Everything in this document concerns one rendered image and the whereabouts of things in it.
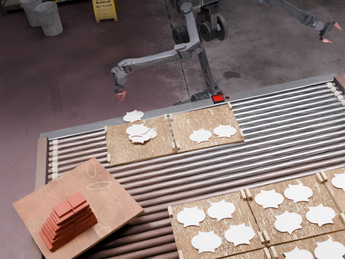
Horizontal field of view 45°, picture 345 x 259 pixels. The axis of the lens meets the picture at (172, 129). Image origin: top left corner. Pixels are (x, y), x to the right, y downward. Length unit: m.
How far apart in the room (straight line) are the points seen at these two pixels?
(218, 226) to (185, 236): 0.18
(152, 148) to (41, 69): 3.06
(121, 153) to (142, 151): 0.13
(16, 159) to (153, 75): 1.74
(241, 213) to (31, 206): 1.08
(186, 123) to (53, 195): 0.94
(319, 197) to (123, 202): 1.00
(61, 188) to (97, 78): 2.76
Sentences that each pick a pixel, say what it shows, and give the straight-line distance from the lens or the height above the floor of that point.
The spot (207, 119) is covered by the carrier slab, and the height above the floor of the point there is 0.94.
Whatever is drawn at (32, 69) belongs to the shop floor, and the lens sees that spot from 5.46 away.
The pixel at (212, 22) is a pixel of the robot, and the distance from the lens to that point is 3.13.
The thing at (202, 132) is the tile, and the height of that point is 0.95.
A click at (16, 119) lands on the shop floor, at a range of 4.71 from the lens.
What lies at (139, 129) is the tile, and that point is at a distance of 2.64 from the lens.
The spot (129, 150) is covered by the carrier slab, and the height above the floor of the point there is 0.94.
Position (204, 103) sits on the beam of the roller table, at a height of 0.92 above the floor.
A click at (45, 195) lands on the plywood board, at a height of 1.04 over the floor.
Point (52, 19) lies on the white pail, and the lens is 5.95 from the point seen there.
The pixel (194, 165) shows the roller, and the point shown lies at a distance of 2.45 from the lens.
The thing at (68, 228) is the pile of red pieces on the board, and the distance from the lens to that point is 2.05.
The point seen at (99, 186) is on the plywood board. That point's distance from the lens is 2.28.
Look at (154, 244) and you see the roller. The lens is 2.16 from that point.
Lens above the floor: 2.71
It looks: 42 degrees down
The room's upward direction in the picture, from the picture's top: 8 degrees counter-clockwise
